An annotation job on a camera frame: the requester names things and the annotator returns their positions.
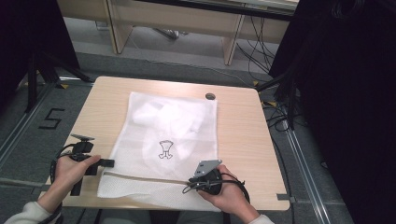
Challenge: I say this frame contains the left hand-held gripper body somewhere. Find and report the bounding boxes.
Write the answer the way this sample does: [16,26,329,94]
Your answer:
[68,133,95,163]

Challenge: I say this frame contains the left hand-held gripper black cable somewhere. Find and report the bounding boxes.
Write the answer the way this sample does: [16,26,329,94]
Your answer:
[49,143,78,224]

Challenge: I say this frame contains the black floor cables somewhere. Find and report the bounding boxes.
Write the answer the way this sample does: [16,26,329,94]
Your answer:
[235,15,283,82]

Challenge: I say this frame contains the black curtain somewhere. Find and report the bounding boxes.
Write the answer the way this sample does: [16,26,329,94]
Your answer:
[0,0,81,108]
[268,0,396,224]

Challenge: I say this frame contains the hand-held gripper black cable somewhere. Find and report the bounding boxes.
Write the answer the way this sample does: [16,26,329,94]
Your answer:
[219,172,251,224]
[49,143,78,224]

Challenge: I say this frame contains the metal floor rail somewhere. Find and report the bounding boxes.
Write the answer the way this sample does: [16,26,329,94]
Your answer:
[280,119,332,224]
[0,83,59,169]

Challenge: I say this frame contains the white mesh laundry bag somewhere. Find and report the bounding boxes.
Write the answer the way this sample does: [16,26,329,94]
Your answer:
[96,91,222,213]

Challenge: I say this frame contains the person's left hand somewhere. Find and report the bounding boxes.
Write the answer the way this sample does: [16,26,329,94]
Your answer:
[51,154,102,194]

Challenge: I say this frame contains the light wooden desk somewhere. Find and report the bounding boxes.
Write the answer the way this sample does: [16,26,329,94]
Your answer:
[56,0,301,66]

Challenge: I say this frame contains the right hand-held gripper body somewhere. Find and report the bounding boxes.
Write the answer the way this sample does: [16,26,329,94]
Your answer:
[192,159,223,196]

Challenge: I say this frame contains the person's right hand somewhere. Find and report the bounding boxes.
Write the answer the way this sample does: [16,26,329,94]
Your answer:
[198,164,255,220]

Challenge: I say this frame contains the black metal stand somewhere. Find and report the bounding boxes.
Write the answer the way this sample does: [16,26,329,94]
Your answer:
[256,69,297,131]
[25,50,94,114]

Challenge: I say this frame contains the right hand-held gripper black cable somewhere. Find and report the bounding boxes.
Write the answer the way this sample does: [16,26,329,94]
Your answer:
[219,172,251,224]

